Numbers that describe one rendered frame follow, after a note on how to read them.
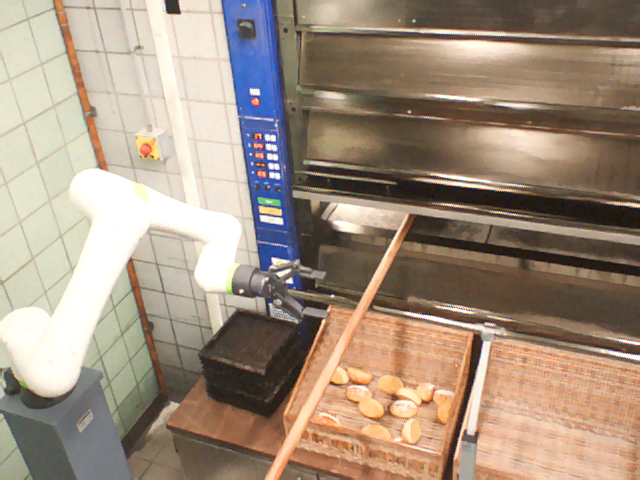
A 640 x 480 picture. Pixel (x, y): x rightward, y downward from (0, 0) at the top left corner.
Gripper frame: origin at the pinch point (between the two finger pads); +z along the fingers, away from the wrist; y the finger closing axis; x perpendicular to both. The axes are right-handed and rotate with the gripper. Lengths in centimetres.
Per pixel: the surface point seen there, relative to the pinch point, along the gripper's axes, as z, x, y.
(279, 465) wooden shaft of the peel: 7.1, 47.0, 13.2
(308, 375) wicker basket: -21, -27, 61
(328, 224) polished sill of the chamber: -22, -58, 15
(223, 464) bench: -47, -1, 90
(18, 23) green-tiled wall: -117, -35, -60
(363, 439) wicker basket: 8, -6, 62
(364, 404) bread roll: 0, -27, 69
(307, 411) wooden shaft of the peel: 6.9, 29.8, 13.0
